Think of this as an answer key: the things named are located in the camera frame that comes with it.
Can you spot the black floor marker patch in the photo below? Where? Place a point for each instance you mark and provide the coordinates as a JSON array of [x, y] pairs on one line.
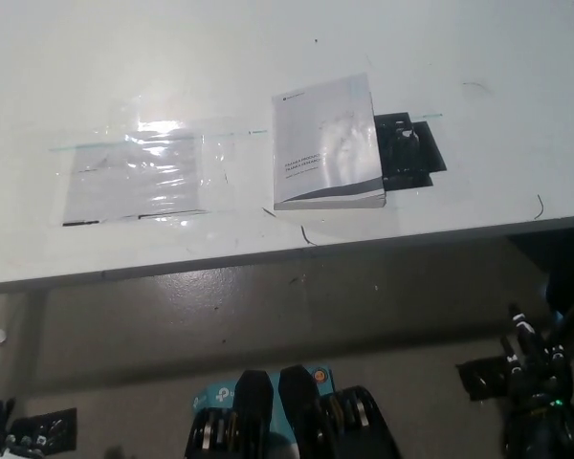
[[480, 378], [48, 428]]

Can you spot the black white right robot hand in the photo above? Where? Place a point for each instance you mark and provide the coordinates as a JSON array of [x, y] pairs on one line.
[[536, 378]]

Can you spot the clear plastic zip bag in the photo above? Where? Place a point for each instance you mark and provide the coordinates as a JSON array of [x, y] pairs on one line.
[[139, 177]]

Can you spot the black packaged item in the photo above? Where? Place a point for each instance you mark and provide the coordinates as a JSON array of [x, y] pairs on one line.
[[411, 153]]

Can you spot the grey white softcover book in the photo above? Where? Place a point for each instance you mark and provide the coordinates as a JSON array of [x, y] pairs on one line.
[[325, 143]]

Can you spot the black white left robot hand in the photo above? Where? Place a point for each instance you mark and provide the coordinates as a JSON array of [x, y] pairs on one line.
[[2, 440]]

